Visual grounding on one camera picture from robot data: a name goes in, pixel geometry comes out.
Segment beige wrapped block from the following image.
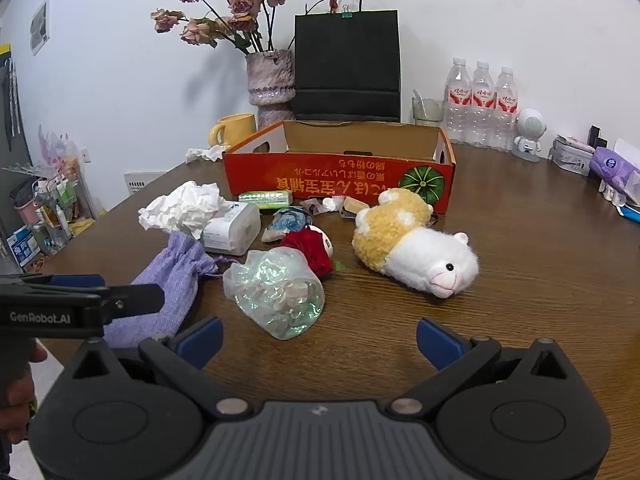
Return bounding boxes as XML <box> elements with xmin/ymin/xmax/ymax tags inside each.
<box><xmin>342</xmin><ymin>196</ymin><xmax>371</xmax><ymax>219</ymax></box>

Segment black paper bag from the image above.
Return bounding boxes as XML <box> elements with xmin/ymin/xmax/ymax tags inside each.
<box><xmin>292</xmin><ymin>0</ymin><xmax>402</xmax><ymax>123</ymax></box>

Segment person's left hand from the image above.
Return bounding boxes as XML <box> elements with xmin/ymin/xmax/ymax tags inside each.
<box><xmin>0</xmin><ymin>339</ymin><xmax>49</xmax><ymax>445</ymax></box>

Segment green packet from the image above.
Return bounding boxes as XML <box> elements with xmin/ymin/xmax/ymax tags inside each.
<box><xmin>238</xmin><ymin>190</ymin><xmax>295</xmax><ymax>209</ymax></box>

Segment small crumpled tissue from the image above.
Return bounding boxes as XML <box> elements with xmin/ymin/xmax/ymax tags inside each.
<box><xmin>186</xmin><ymin>144</ymin><xmax>229</xmax><ymax>163</ymax></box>

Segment white tissue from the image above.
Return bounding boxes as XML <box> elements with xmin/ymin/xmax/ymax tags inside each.
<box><xmin>138</xmin><ymin>181</ymin><xmax>232</xmax><ymax>239</ymax></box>

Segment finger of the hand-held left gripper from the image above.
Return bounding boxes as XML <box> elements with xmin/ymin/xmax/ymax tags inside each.
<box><xmin>102</xmin><ymin>283</ymin><xmax>166</xmax><ymax>325</ymax></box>
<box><xmin>0</xmin><ymin>273</ymin><xmax>106</xmax><ymax>292</ymax></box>

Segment white robot figure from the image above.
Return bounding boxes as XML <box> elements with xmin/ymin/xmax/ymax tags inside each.
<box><xmin>511</xmin><ymin>108</ymin><xmax>549</xmax><ymax>162</ymax></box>

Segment purple tissue pack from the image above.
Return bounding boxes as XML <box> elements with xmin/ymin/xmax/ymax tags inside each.
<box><xmin>590</xmin><ymin>146</ymin><xmax>640</xmax><ymax>197</ymax></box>

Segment cluttered storage rack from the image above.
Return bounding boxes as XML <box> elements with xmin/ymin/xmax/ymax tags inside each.
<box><xmin>0</xmin><ymin>130</ymin><xmax>99</xmax><ymax>274</ymax></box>

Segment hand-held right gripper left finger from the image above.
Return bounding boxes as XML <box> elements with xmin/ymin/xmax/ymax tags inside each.
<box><xmin>70</xmin><ymin>316</ymin><xmax>256</xmax><ymax>421</ymax></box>

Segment blue patterned pouch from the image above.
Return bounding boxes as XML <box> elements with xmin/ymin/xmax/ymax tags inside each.
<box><xmin>261</xmin><ymin>206</ymin><xmax>315</xmax><ymax>244</ymax></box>

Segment clear drinking glass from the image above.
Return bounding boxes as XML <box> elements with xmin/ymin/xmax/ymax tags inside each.
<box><xmin>411</xmin><ymin>96</ymin><xmax>446</xmax><ymax>127</ymax></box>

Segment white and yellow plush alpaca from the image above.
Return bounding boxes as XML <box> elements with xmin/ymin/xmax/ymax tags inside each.
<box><xmin>351</xmin><ymin>187</ymin><xmax>481</xmax><ymax>302</ymax></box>

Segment red fabric rose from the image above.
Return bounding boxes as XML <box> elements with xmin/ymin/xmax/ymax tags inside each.
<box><xmin>279</xmin><ymin>225</ymin><xmax>346</xmax><ymax>279</ymax></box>

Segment grey metal cabinet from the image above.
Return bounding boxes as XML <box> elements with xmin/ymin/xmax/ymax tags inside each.
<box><xmin>0</xmin><ymin>42</ymin><xmax>29</xmax><ymax>171</ymax></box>

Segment orange cardboard box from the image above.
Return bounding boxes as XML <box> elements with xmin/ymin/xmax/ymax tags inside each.
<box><xmin>222</xmin><ymin>120</ymin><xmax>457</xmax><ymax>213</ymax></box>

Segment clear iridescent plastic bag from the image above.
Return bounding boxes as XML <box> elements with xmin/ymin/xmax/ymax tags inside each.
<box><xmin>222</xmin><ymin>248</ymin><xmax>326</xmax><ymax>340</ymax></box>

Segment purple drawstring pouch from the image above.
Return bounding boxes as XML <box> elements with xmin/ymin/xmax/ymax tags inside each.
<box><xmin>102</xmin><ymin>231</ymin><xmax>221</xmax><ymax>348</ymax></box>

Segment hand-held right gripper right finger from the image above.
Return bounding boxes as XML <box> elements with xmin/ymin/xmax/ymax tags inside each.
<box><xmin>387</xmin><ymin>317</ymin><xmax>571</xmax><ymax>421</ymax></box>

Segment wall notice sheet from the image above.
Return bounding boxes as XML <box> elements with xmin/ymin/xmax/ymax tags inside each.
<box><xmin>28</xmin><ymin>0</ymin><xmax>52</xmax><ymax>56</ymax></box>

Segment spoon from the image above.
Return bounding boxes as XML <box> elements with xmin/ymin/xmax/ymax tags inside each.
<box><xmin>412</xmin><ymin>89</ymin><xmax>434</xmax><ymax>117</ymax></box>

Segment printed tin box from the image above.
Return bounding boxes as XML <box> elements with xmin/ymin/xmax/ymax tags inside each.
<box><xmin>550</xmin><ymin>135</ymin><xmax>599</xmax><ymax>177</ymax></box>

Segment yellow mug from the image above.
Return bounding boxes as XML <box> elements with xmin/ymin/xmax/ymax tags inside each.
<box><xmin>208</xmin><ymin>113</ymin><xmax>259</xmax><ymax>154</ymax></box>

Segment dried pink roses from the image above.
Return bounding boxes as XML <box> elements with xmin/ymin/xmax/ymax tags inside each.
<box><xmin>151</xmin><ymin>0</ymin><xmax>291</xmax><ymax>56</ymax></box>

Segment purple mottled vase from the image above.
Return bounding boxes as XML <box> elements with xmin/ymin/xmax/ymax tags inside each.
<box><xmin>245</xmin><ymin>49</ymin><xmax>296</xmax><ymax>132</ymax></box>

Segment clear water bottle red label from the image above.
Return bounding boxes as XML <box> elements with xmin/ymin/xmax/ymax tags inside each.
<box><xmin>492</xmin><ymin>66</ymin><xmax>520</xmax><ymax>152</ymax></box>
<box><xmin>467</xmin><ymin>61</ymin><xmax>498</xmax><ymax>149</ymax></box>
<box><xmin>444</xmin><ymin>57</ymin><xmax>474</xmax><ymax>145</ymax></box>

